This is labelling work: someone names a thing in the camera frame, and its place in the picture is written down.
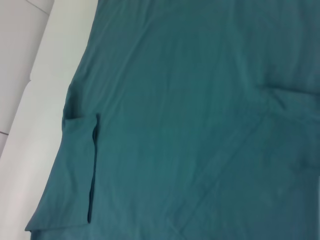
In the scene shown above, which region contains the teal blue t-shirt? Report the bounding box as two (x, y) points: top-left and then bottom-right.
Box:
(23, 0), (320, 240)

